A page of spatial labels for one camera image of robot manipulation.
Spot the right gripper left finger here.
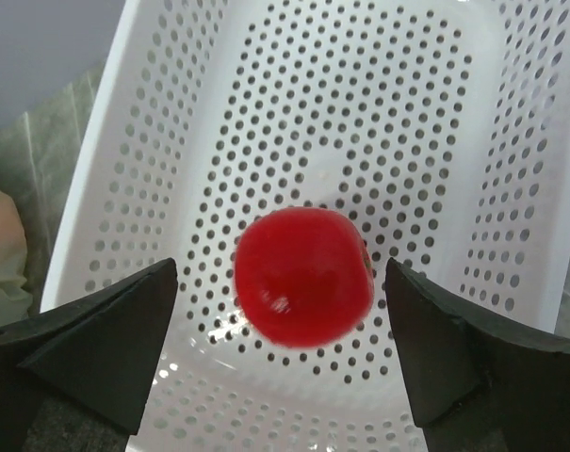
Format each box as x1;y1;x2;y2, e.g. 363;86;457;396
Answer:
0;258;178;451

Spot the red apple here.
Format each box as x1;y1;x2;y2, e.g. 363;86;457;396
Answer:
234;206;374;348

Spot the white perforated plastic basket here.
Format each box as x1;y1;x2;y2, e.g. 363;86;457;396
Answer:
41;1;570;451

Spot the green plastic bag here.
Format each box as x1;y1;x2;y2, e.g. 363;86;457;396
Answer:
0;191;33;327

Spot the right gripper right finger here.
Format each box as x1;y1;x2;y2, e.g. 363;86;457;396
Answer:
385;259;570;451

